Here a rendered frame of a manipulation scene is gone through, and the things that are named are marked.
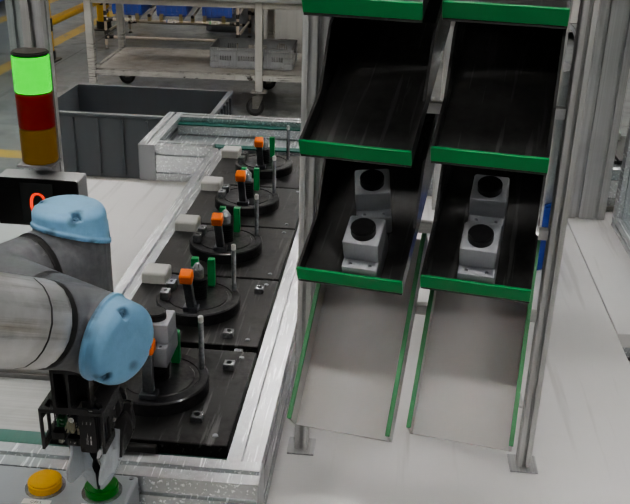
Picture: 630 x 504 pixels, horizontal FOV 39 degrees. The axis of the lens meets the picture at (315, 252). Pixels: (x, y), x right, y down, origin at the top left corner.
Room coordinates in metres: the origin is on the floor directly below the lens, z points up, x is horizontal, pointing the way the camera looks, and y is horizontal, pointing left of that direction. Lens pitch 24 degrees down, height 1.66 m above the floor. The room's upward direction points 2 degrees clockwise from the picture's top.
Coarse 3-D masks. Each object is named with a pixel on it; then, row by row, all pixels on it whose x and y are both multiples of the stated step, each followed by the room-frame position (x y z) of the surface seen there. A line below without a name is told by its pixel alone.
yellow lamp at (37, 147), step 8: (24, 136) 1.18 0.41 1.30; (32, 136) 1.18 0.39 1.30; (40, 136) 1.18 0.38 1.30; (48, 136) 1.19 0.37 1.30; (56, 136) 1.20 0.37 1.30; (24, 144) 1.18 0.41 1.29; (32, 144) 1.18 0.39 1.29; (40, 144) 1.18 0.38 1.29; (48, 144) 1.19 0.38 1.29; (56, 144) 1.20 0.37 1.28; (24, 152) 1.18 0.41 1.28; (32, 152) 1.18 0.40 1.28; (40, 152) 1.18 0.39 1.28; (48, 152) 1.18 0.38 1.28; (56, 152) 1.20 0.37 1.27; (24, 160) 1.18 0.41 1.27; (32, 160) 1.18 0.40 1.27; (40, 160) 1.18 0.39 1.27; (48, 160) 1.18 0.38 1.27; (56, 160) 1.20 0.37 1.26
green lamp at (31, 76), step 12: (12, 60) 1.19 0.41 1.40; (24, 60) 1.18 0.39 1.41; (36, 60) 1.18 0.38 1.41; (48, 60) 1.20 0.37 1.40; (12, 72) 1.19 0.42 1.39; (24, 72) 1.18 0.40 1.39; (36, 72) 1.18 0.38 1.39; (48, 72) 1.20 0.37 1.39; (24, 84) 1.18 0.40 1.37; (36, 84) 1.18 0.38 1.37; (48, 84) 1.19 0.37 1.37
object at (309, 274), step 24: (432, 120) 1.18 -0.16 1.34; (336, 168) 1.14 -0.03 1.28; (360, 168) 1.16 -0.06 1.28; (384, 168) 1.15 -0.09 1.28; (408, 168) 1.15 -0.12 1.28; (432, 168) 1.13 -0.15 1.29; (336, 192) 1.12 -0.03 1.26; (408, 192) 1.11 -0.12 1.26; (336, 216) 1.08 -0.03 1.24; (408, 216) 1.07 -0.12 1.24; (312, 240) 1.03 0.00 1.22; (336, 240) 1.04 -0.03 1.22; (408, 240) 1.03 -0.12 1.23; (312, 264) 1.00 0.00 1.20; (336, 264) 1.00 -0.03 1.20; (384, 264) 0.99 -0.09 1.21; (408, 264) 0.98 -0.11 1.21; (360, 288) 0.96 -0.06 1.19; (384, 288) 0.95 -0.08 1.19
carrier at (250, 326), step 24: (168, 264) 1.44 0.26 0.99; (192, 264) 1.36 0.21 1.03; (144, 288) 1.39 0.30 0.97; (168, 288) 1.32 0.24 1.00; (216, 288) 1.35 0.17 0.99; (240, 288) 1.40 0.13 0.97; (192, 312) 1.26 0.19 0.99; (216, 312) 1.27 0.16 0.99; (240, 312) 1.31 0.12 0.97; (264, 312) 1.31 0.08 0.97; (192, 336) 1.22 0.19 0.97; (216, 336) 1.22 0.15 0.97; (240, 336) 1.22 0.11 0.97
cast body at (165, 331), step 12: (156, 312) 1.06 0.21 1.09; (168, 312) 1.08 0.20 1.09; (156, 324) 1.05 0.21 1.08; (168, 324) 1.05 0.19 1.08; (156, 336) 1.05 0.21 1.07; (168, 336) 1.05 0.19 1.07; (156, 348) 1.04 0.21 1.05; (168, 348) 1.04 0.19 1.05; (156, 360) 1.03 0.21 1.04; (168, 360) 1.04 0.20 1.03
